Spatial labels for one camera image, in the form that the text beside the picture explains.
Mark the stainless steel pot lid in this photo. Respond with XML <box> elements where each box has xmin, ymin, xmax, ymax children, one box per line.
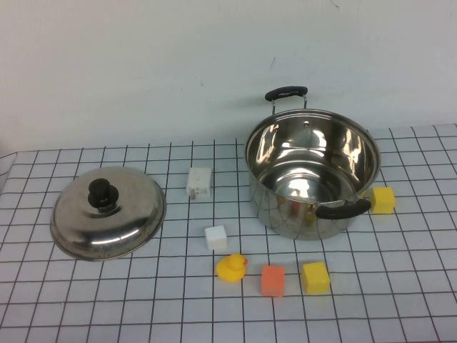
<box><xmin>49</xmin><ymin>166</ymin><xmax>168</xmax><ymax>262</ymax></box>

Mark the orange block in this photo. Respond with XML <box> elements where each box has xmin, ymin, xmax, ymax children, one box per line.
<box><xmin>260</xmin><ymin>264</ymin><xmax>286</xmax><ymax>297</ymax></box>

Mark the yellow rubber duck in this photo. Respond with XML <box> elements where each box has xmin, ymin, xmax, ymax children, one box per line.
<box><xmin>215</xmin><ymin>253</ymin><xmax>249</xmax><ymax>284</ymax></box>

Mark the white cube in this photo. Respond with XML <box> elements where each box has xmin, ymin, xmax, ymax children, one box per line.
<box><xmin>204</xmin><ymin>224</ymin><xmax>229</xmax><ymax>251</ymax></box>

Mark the yellow cube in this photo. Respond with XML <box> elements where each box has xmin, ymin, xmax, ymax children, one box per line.
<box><xmin>368</xmin><ymin>186</ymin><xmax>397</xmax><ymax>214</ymax></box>
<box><xmin>301</xmin><ymin>262</ymin><xmax>331</xmax><ymax>295</ymax></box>

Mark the white grid tablecloth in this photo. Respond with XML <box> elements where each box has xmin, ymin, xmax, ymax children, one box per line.
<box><xmin>0</xmin><ymin>124</ymin><xmax>457</xmax><ymax>343</ymax></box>

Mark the white power adapter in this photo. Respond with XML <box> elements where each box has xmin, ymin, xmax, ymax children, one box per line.
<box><xmin>185</xmin><ymin>166</ymin><xmax>213</xmax><ymax>201</ymax></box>

